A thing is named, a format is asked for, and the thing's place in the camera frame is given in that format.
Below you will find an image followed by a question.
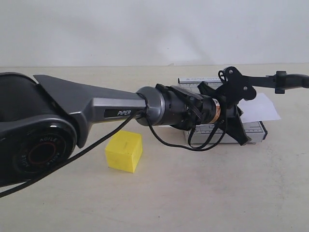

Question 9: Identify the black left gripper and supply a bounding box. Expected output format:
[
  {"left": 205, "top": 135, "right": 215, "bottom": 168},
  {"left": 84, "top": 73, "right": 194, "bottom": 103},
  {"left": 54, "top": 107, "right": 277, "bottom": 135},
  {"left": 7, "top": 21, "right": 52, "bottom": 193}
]
[{"left": 169, "top": 66, "right": 256, "bottom": 145}]

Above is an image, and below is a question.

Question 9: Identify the white paper strip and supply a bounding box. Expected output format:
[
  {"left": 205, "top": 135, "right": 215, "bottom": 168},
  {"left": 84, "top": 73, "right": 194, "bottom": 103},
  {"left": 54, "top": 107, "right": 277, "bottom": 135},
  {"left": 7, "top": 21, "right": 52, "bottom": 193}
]
[{"left": 238, "top": 93, "right": 281, "bottom": 123}]

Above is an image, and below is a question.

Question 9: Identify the black cutter blade arm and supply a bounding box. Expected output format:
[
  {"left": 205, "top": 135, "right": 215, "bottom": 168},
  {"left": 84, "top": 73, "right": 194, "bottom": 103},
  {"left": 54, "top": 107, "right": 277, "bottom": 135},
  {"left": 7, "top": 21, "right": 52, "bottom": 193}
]
[{"left": 246, "top": 71, "right": 309, "bottom": 94}]

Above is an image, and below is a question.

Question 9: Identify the yellow foam cube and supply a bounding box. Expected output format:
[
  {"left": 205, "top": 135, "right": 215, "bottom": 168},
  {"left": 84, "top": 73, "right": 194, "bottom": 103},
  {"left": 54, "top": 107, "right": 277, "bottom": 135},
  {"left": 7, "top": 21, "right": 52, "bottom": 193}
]
[{"left": 105, "top": 130, "right": 143, "bottom": 173}]

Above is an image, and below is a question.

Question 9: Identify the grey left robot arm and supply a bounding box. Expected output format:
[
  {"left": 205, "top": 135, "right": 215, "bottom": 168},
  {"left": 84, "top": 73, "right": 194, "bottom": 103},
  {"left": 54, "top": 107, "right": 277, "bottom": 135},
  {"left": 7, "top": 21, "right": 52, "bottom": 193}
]
[{"left": 0, "top": 67, "right": 256, "bottom": 191}]

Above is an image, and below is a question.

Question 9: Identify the grey paper cutter base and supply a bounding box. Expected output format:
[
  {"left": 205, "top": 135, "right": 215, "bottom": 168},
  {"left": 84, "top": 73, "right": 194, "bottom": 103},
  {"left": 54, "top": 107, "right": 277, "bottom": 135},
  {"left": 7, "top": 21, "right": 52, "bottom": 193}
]
[{"left": 178, "top": 77, "right": 267, "bottom": 146}]

